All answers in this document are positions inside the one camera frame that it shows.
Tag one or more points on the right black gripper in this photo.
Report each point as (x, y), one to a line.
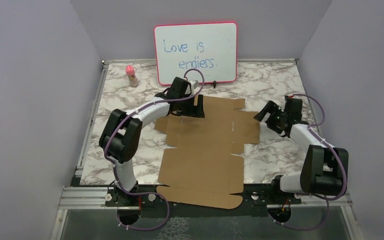
(271, 108)

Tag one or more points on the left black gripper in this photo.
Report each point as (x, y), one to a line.
(194, 111)

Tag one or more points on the brown cardboard box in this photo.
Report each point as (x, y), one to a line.
(204, 164)

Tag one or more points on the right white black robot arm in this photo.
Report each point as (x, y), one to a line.
(324, 173)

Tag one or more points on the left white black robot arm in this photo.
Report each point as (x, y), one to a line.
(122, 132)

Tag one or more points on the small pink capped bottle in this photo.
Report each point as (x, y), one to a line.
(131, 74)

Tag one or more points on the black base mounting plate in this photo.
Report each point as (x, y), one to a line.
(258, 200)

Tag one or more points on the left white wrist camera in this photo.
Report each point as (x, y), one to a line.
(194, 84)

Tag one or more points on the white board with pink frame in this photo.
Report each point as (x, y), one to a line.
(209, 47)

